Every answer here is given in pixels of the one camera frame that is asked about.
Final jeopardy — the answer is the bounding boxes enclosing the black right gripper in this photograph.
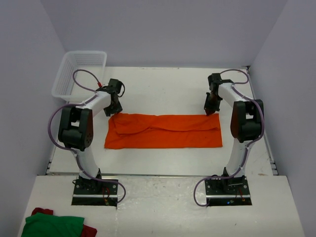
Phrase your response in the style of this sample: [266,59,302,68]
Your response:
[204,93,222,117]

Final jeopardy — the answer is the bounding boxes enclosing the white plastic basket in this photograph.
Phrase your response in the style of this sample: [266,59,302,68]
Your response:
[51,50,107,103]

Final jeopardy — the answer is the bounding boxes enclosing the green folded t shirt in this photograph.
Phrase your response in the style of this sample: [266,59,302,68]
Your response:
[20,214,85,237]

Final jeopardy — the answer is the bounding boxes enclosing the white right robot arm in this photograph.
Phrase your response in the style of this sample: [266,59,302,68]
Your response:
[204,73,265,194]

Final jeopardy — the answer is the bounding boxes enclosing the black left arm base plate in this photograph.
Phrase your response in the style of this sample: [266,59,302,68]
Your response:
[71,176,118,207]

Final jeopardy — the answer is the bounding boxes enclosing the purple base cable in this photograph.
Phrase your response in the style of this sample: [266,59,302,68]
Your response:
[193,175,233,208]
[96,176,126,204]

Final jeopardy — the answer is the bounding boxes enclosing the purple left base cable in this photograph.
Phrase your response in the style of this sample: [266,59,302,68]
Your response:
[96,176,126,204]

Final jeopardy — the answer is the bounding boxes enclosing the red folded t shirt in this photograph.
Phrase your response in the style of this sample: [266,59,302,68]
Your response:
[31,207,98,237]

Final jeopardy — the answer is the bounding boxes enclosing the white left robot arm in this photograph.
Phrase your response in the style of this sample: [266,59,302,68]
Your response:
[58,79,125,194]

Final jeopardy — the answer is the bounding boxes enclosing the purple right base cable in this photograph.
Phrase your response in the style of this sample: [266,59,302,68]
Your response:
[193,175,233,208]

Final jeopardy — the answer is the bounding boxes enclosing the orange t shirt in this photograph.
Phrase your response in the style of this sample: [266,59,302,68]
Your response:
[104,113,223,150]

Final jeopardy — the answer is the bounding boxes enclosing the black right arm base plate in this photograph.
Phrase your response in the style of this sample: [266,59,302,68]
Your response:
[204,176,252,206]

